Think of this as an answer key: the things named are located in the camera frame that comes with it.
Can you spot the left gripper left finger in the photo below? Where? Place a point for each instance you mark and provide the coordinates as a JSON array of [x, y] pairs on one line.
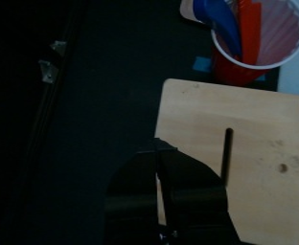
[[130, 197]]

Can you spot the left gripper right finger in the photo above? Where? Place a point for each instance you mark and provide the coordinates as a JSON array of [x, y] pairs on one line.
[[193, 197]]

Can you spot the wooden box with slot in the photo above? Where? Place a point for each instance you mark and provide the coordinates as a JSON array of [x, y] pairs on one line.
[[263, 127]]

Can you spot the red plastic cup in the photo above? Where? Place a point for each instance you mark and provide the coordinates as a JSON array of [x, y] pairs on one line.
[[232, 73]]

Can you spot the blue tape piece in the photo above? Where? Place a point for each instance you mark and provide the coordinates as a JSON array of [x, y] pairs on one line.
[[201, 64]]

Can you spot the red plastic tool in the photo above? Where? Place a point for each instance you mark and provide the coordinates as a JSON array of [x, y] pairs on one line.
[[249, 32]]

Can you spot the blue plastic tool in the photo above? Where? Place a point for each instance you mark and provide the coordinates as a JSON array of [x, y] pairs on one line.
[[221, 22]]

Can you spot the metal frame bracket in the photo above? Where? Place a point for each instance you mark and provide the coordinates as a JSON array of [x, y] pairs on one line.
[[46, 71], [57, 47]]

